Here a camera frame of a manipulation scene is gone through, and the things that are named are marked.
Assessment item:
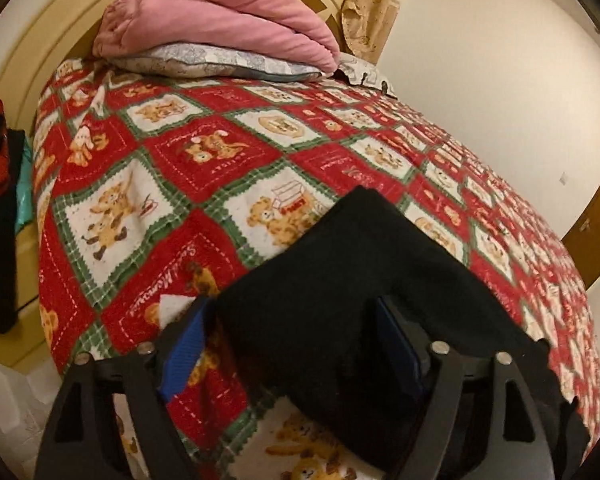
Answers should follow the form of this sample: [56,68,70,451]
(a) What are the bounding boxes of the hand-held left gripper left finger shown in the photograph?
[35,295,213,480]

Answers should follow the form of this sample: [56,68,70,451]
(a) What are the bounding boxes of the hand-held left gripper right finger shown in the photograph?
[375,296,556,480]

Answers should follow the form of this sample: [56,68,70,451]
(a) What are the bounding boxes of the black pants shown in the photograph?
[212,185,592,480]

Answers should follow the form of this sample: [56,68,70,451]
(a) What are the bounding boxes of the red printed patchwork bedspread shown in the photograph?
[32,57,600,480]

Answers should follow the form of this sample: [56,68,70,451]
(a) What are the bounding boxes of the teal plastic bag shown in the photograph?
[15,137,35,233]

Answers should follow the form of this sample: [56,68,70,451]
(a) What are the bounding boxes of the brown wooden door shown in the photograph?
[562,147,600,246]

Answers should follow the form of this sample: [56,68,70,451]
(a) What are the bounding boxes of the white patterned pillow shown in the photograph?
[332,52,398,98]

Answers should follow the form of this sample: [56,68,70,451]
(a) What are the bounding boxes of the grey patterned pillow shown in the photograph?
[109,42,326,83]

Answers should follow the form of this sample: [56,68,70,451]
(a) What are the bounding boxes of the beige patterned curtain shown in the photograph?
[327,0,406,66]

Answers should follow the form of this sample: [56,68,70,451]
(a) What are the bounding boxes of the pink folded blanket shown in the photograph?
[92,0,342,73]

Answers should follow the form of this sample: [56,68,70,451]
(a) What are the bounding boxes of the cream wooden headboard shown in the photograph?
[0,0,361,131]

